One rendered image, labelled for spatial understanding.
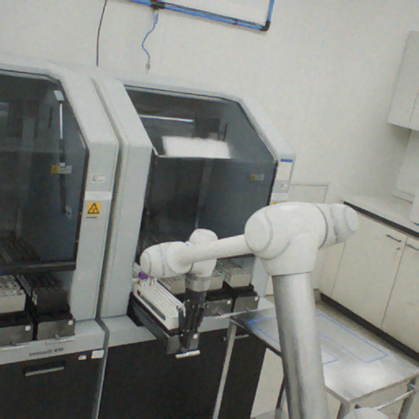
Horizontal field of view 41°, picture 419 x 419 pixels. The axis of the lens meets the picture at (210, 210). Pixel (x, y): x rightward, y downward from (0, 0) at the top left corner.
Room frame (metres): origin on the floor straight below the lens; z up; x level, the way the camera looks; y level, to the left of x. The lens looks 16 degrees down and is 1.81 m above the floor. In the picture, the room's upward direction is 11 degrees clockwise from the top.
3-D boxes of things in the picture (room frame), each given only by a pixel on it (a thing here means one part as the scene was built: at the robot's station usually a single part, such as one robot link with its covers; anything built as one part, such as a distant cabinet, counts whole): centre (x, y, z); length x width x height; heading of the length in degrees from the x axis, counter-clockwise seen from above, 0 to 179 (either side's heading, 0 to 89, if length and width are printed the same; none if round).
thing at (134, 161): (2.58, 0.26, 0.81); 1.06 x 0.84 x 1.62; 37
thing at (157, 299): (2.01, 0.12, 0.83); 0.30 x 0.10 x 0.06; 37
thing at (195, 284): (1.85, 0.00, 1.03); 0.09 x 0.09 x 0.06
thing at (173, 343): (2.12, 0.20, 0.78); 0.73 x 0.14 x 0.09; 37
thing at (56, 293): (1.86, 0.51, 0.85); 0.12 x 0.02 x 0.06; 127
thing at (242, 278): (2.37, -0.18, 0.85); 0.12 x 0.02 x 0.06; 126
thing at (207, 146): (2.43, 0.14, 1.28); 0.61 x 0.51 x 0.63; 127
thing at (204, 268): (1.85, 0.01, 1.14); 0.13 x 0.11 x 0.16; 132
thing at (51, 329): (2.05, 0.65, 0.78); 0.73 x 0.14 x 0.09; 37
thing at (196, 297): (1.85, 0.00, 0.96); 0.08 x 0.07 x 0.09; 127
